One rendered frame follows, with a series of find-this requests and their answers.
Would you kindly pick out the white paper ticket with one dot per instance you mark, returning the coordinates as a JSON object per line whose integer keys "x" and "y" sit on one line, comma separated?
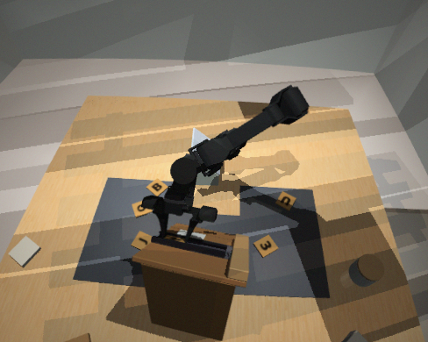
{"x": 193, "y": 234}

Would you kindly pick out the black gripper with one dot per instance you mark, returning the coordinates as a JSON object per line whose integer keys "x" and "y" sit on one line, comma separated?
{"x": 206, "y": 213}

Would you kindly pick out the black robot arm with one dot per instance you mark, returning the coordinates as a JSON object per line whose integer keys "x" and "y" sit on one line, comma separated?
{"x": 284, "y": 108}

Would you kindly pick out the brown flat wooden board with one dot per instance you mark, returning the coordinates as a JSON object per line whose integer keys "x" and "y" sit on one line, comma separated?
{"x": 83, "y": 338}

